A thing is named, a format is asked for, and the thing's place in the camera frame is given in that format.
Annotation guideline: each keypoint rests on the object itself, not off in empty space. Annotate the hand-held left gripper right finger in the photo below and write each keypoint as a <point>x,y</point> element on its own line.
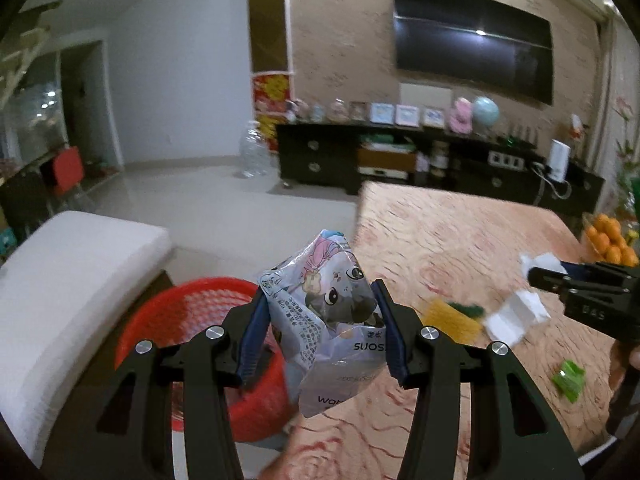
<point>390,335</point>

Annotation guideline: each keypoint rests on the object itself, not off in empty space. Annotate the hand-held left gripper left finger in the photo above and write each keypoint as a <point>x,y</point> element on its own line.
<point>252,335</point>

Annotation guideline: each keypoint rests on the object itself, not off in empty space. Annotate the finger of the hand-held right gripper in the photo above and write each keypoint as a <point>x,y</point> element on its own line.
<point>575,270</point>
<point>547,279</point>

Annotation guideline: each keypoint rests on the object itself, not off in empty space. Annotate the yellow waffle textured packet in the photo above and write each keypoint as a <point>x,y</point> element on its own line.
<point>447,325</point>

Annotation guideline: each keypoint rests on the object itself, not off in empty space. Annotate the red plastic mesh basket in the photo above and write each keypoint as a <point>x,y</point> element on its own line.
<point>200,300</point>

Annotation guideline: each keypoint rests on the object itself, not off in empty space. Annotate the cartoon cat snack packet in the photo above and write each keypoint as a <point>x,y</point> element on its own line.
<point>325,310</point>

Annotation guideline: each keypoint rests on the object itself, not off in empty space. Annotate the green candy wrapper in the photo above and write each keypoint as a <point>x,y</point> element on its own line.
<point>570,380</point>

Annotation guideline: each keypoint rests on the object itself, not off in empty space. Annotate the yellow green scouring sponge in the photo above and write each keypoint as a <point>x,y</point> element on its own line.
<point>470,309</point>

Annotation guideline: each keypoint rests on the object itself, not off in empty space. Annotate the pile of oranges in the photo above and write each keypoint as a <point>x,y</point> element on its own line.
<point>610,240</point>

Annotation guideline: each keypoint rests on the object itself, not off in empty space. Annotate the rose pattern tablecloth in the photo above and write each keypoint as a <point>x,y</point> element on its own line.
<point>440,240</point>

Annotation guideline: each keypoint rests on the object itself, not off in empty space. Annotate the white cylindrical device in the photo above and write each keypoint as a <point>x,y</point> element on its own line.
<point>559,160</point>

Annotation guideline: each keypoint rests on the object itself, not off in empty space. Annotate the pink artificial flowers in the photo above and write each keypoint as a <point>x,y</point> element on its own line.
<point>627,150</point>

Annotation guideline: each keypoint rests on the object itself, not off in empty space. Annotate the red white figurine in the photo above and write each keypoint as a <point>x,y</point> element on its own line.
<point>577,127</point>

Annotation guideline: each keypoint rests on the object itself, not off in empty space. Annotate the black router with antennas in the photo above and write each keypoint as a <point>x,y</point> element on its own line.
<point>520,137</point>

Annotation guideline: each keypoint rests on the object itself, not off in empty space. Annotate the cream canister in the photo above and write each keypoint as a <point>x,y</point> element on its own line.
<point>439,157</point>

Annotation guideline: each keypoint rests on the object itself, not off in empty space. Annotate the orange brown drawer box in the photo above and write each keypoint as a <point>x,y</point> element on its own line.
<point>387,160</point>

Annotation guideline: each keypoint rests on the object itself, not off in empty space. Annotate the light blue globe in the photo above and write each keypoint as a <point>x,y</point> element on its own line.
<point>484,111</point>

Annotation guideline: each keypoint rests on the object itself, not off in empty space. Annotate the clear large water jug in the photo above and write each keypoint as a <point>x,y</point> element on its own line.
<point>254,152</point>

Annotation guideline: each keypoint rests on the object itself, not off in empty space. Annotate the pink plush toy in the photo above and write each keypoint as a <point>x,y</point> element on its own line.
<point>460,116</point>

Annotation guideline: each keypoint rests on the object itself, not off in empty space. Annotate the black television cabinet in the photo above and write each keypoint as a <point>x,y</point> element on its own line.
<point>320,160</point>

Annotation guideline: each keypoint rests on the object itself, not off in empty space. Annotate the green flat boxes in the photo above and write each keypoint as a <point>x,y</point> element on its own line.
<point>392,144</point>

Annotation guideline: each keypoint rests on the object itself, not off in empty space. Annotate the white cushioned sofa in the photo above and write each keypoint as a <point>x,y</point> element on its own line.
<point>70,270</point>

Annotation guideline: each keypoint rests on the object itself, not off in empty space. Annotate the white blank board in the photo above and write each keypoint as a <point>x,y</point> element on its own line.
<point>425,92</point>

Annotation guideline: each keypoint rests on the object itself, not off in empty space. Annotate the colourful floor toy set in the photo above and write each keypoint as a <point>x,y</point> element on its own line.
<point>102,169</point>

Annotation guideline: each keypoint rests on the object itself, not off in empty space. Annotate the white robot toy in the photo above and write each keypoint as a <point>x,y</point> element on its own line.
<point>299,111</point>

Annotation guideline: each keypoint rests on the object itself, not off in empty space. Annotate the pink dome ornament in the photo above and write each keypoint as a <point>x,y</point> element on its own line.
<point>337,111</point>

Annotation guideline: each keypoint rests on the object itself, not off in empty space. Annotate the small blue ornament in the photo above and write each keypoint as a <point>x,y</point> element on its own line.
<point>317,111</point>

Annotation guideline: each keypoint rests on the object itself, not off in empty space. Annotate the red chair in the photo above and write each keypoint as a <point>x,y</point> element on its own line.
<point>67,167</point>

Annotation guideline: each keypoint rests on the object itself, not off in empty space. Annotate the black chair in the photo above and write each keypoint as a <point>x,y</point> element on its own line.
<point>22,200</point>

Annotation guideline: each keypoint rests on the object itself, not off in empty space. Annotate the glass sliding door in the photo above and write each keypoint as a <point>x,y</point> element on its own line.
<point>35,110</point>

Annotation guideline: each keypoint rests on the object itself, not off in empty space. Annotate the white wooden staircase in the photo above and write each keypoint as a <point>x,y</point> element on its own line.
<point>20,60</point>

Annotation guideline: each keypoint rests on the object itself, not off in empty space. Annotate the white picture frame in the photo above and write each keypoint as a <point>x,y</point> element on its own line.
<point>434,117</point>

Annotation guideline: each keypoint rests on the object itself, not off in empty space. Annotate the pink picture frame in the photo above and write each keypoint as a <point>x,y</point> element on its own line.
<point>407,115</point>

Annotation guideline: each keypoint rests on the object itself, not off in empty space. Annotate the blue picture frame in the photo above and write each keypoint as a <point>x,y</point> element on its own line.
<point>383,113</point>

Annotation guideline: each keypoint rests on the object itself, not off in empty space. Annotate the brown picture frame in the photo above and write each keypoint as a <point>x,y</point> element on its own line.
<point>358,111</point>

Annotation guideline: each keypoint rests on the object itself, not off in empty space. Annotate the red festive wall poster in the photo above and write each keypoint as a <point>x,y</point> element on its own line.
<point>271,105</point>

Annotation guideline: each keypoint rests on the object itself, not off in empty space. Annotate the black wall television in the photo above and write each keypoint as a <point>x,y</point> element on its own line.
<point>470,40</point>

